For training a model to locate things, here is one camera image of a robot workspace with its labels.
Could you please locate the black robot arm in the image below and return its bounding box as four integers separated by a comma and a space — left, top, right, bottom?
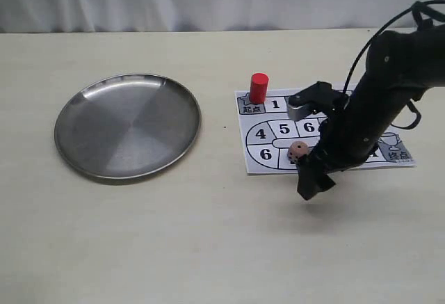
288, 25, 444, 200

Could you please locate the round stainless steel plate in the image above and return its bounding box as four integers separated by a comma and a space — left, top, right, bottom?
54, 73, 202, 182

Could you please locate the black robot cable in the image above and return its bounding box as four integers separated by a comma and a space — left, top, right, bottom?
342, 0, 445, 131

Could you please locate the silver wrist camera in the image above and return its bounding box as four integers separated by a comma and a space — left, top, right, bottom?
286, 81, 340, 121

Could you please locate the red cylinder game piece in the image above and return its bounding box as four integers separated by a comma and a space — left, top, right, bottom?
250, 72, 269, 104

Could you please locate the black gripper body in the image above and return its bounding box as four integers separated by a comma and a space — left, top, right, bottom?
305, 98, 379, 172

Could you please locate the printed paper game board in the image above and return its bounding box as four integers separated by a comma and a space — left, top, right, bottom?
235, 85, 416, 175

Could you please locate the wooden die with black pips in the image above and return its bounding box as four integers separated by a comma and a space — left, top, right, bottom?
287, 141, 309, 163

